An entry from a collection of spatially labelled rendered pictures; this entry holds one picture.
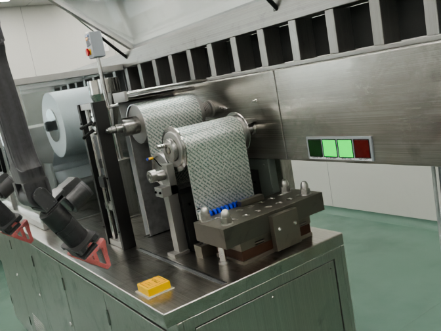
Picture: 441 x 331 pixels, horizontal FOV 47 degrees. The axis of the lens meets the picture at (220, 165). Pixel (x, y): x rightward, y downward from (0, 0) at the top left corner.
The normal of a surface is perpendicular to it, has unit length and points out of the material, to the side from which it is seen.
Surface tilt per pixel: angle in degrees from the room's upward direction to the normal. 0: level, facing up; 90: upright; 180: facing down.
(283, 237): 90
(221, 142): 90
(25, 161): 80
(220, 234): 90
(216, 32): 90
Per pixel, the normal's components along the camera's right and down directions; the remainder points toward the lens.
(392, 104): -0.80, 0.24
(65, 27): 0.57, 0.04
